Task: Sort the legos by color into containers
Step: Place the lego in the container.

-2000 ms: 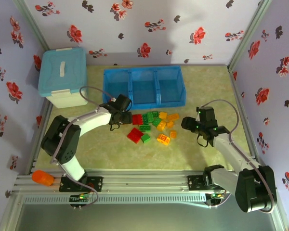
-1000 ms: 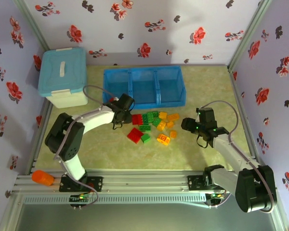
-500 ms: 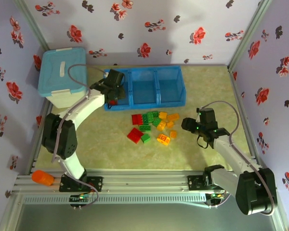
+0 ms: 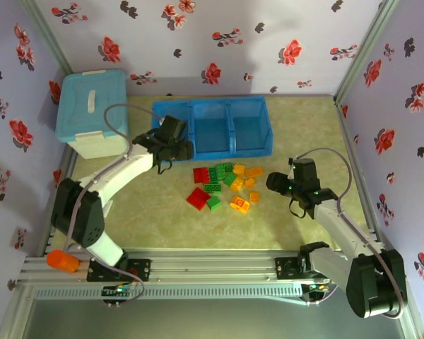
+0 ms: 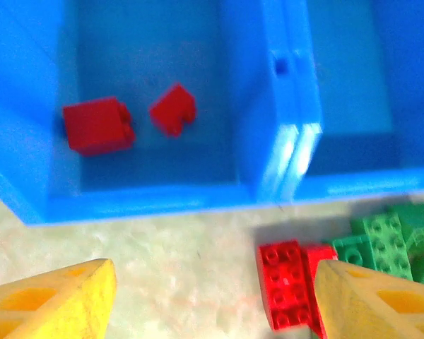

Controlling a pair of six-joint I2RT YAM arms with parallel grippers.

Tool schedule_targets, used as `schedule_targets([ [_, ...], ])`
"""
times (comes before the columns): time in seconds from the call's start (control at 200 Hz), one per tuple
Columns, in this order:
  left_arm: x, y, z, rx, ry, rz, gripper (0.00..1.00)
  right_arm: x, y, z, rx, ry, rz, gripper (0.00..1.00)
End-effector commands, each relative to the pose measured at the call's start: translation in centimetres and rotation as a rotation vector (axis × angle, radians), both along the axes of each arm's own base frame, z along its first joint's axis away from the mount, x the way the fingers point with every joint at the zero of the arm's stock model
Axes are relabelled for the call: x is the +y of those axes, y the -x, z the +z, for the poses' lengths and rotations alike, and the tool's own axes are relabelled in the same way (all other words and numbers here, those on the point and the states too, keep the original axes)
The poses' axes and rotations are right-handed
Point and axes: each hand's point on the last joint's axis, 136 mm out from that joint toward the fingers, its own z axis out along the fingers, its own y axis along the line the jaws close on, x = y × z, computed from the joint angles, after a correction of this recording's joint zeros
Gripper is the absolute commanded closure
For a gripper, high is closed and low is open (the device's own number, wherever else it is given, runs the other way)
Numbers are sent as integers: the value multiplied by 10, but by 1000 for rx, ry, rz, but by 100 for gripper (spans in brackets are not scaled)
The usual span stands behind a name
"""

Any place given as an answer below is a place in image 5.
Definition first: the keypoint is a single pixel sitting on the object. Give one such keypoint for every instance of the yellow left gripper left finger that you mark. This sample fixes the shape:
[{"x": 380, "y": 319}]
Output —
[{"x": 56, "y": 303}]

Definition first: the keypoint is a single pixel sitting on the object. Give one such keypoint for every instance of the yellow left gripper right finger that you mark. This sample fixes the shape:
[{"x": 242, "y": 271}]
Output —
[{"x": 374, "y": 310}]

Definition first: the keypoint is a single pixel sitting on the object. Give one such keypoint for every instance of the long red lego brick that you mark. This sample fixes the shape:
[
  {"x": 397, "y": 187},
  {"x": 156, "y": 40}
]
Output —
[{"x": 286, "y": 286}]

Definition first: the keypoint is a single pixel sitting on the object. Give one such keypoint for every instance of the long green lego brick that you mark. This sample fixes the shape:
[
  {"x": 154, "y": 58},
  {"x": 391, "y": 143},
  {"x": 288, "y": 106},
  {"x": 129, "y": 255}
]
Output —
[{"x": 387, "y": 247}]

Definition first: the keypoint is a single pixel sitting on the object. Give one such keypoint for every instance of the blue plastic bin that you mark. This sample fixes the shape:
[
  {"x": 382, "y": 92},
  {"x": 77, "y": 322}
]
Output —
[
  {"x": 353, "y": 88},
  {"x": 145, "y": 53}
]

